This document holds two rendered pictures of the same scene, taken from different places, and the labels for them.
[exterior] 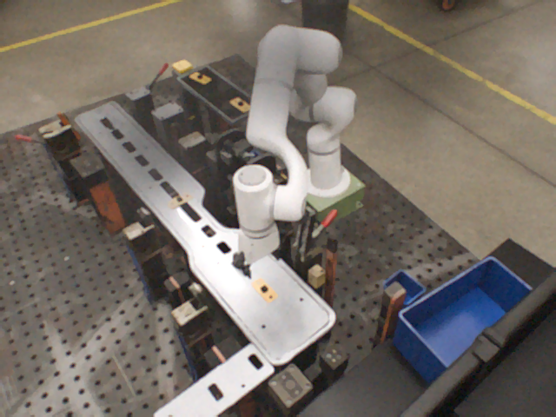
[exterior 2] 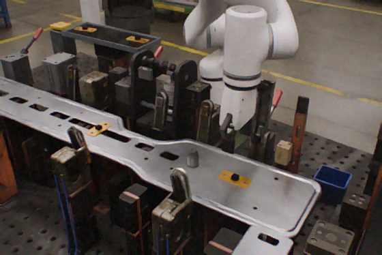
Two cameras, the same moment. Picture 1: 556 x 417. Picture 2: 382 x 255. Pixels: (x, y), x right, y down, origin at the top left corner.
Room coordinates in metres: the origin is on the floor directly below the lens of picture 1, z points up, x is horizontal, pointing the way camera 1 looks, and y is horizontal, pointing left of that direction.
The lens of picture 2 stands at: (0.02, 0.47, 1.67)
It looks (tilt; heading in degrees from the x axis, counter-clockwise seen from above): 31 degrees down; 338
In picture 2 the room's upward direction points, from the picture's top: straight up
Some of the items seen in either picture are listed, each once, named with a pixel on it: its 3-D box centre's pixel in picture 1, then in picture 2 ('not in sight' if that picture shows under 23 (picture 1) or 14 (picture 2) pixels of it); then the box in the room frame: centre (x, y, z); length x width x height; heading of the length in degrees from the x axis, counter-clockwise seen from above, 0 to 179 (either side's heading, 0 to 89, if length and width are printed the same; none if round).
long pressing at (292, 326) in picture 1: (175, 199); (92, 129); (1.14, 0.33, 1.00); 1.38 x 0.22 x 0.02; 36
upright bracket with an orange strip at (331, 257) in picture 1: (328, 294); (291, 176); (0.76, -0.14, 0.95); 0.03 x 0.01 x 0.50; 36
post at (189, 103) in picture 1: (192, 115); (69, 79); (1.73, 0.33, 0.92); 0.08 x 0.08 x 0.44; 36
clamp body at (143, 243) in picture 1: (150, 261); (77, 200); (0.98, 0.42, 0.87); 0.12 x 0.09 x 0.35; 126
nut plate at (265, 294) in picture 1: (264, 288); (234, 177); (0.75, 0.04, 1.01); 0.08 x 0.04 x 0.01; 36
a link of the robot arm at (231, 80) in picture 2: (257, 221); (242, 75); (0.76, 0.04, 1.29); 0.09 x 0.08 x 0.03; 126
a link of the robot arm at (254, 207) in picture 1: (256, 197); (246, 39); (0.75, 0.04, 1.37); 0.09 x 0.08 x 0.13; 75
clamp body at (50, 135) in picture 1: (71, 164); not in sight; (1.50, 0.81, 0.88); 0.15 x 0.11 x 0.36; 126
